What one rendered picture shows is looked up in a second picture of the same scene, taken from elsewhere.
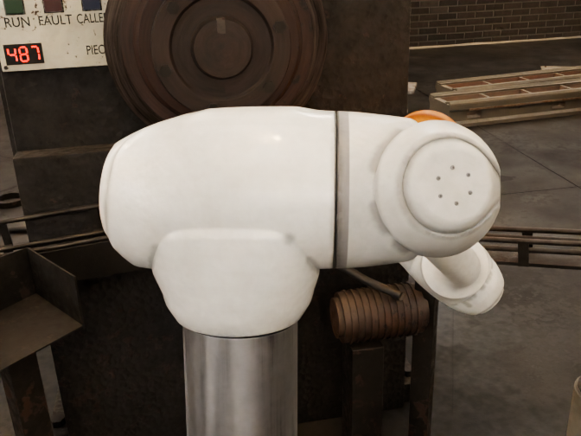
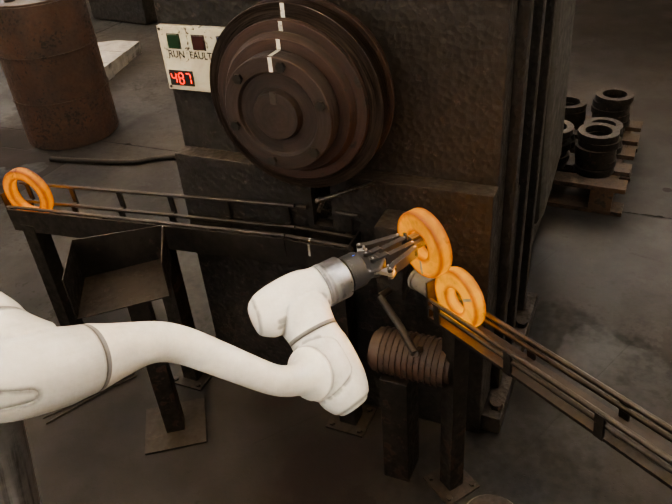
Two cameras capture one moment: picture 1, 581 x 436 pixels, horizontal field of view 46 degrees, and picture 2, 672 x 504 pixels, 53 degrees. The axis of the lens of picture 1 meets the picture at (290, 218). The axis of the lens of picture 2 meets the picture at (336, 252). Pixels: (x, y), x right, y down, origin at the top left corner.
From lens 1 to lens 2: 0.96 m
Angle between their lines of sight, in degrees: 33
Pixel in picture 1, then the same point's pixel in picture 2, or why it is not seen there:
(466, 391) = (548, 445)
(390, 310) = (410, 360)
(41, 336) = (143, 295)
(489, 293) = (334, 405)
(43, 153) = (195, 152)
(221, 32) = (273, 103)
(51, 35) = (198, 66)
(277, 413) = not seen: outside the picture
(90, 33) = not seen: hidden behind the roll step
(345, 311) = (372, 347)
